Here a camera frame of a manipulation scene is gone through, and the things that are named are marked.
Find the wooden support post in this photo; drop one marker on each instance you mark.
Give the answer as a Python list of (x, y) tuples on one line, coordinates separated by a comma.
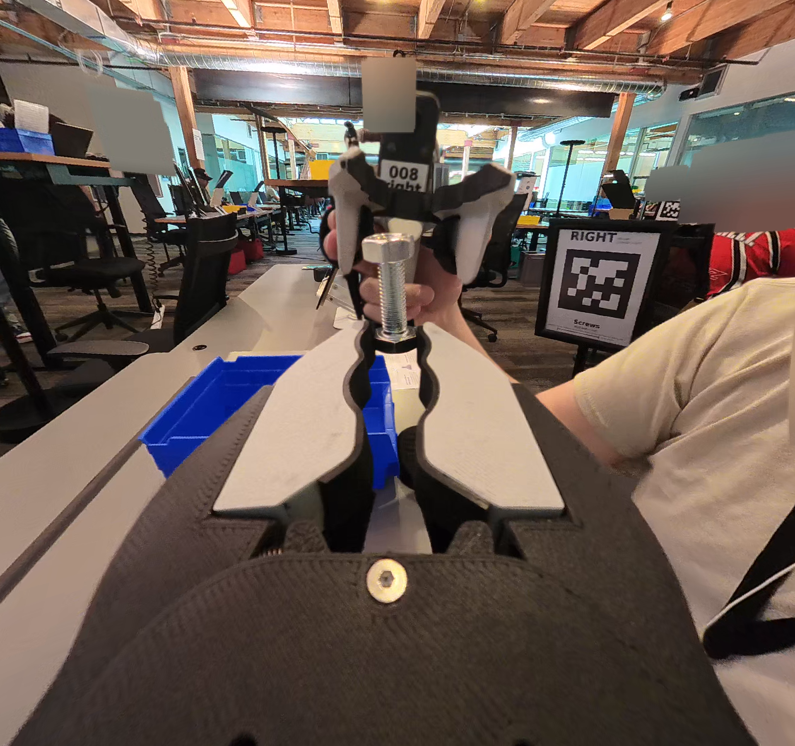
[(184, 118), (624, 124)]

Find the small marker tag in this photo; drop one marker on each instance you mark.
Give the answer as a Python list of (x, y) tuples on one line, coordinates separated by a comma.
[(669, 210)]

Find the blue storage bin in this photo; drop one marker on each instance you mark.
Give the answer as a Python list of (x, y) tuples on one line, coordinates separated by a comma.
[(25, 142)]

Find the black framed marker sign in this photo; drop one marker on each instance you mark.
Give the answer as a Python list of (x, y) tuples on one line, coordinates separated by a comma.
[(596, 274)]

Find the red storage bin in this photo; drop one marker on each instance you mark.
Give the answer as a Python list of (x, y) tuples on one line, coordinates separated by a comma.
[(245, 258)]

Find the white paper sheet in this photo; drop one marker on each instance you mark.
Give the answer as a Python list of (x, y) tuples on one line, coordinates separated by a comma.
[(404, 376)]

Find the blue plastic bin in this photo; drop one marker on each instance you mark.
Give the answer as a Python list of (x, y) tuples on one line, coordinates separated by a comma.
[(205, 410)]

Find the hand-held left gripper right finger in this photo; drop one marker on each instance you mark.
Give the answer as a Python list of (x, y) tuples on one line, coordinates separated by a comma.
[(490, 435)]

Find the dark laptop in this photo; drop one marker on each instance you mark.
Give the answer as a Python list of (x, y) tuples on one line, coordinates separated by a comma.
[(71, 140)]

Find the silver hex bolt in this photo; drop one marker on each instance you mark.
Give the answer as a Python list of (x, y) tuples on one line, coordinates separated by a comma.
[(394, 292)]

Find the small yellow bin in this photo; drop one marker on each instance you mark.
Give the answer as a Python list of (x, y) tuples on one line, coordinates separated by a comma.
[(323, 171)]

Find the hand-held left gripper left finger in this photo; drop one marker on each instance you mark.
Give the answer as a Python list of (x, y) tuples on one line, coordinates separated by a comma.
[(298, 435)]

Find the wooden work table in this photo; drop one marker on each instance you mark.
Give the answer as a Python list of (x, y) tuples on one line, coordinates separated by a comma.
[(298, 184)]

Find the white paper box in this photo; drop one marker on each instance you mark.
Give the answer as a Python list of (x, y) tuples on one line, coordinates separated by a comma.
[(31, 117)]

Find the wooden top standing desk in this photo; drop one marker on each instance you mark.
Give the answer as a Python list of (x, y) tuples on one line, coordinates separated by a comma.
[(62, 165)]

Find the person's right hand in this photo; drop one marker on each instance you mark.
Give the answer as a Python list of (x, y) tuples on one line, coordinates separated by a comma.
[(428, 298)]

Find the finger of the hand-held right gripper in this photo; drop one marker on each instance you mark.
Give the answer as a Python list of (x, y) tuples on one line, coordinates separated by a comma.
[(478, 243), (348, 218)]

